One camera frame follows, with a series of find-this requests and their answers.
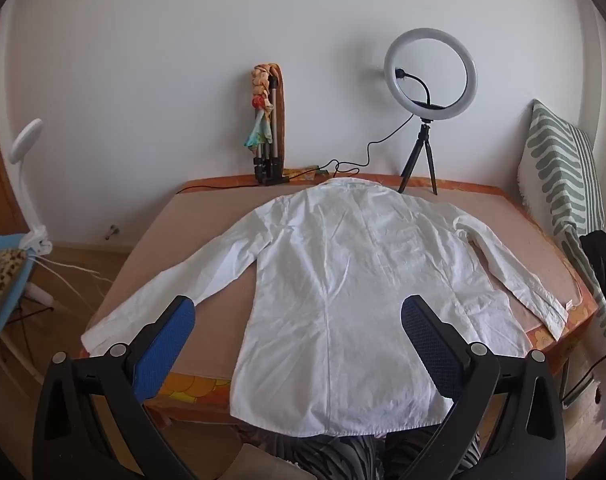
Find blue chair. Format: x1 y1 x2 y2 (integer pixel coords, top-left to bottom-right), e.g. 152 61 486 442
0 230 38 401

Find beige blanket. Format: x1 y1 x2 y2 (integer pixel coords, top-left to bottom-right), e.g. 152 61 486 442
90 187 584 381

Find orange brown board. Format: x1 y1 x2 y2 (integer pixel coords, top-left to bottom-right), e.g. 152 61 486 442
270 64 289 181

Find colourful scarf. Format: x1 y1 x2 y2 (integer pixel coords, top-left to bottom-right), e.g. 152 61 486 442
242 63 279 151

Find white ring light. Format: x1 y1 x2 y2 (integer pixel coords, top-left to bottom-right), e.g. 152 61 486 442
383 27 478 122

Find person's striped trousers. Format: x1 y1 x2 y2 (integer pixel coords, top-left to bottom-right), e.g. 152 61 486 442
253 432 484 480

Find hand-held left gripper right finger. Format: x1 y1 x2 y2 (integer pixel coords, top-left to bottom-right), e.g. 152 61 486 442
400 295 566 480

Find white cable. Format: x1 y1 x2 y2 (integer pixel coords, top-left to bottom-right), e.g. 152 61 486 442
33 255 106 311

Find white clip lamp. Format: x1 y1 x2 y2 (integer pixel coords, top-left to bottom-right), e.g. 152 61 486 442
10 118 54 256

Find green striped pillow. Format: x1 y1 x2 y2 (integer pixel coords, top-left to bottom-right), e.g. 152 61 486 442
517 99 606 346

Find black mini tripod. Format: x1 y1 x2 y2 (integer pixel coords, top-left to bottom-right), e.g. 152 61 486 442
397 119 439 196

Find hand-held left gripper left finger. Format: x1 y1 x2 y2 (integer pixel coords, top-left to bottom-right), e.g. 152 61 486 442
32 295 199 480

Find white long-sleeved shirt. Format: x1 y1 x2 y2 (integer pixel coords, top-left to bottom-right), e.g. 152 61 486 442
80 177 569 436

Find silver tripod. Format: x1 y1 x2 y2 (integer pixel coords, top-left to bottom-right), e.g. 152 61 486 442
253 77 291 187

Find leopard print cloth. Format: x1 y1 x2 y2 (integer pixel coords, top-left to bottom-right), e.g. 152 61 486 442
0 249 28 333

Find thin black cable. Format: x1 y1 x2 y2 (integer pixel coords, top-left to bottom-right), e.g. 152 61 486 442
563 345 606 406

